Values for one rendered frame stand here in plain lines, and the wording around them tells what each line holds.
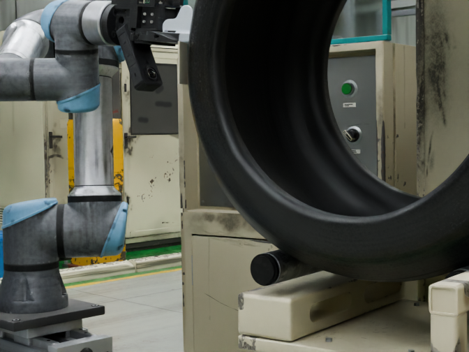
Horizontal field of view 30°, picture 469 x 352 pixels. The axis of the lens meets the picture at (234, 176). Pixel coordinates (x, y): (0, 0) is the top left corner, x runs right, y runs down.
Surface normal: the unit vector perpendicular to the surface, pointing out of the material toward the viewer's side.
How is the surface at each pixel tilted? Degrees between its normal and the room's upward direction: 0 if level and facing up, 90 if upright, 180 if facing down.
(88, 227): 82
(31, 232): 90
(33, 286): 72
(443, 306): 90
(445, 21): 90
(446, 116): 90
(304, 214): 100
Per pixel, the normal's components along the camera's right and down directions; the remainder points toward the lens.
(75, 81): 0.11, 0.22
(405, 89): 0.80, 0.02
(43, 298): 0.46, -0.26
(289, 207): -0.63, 0.22
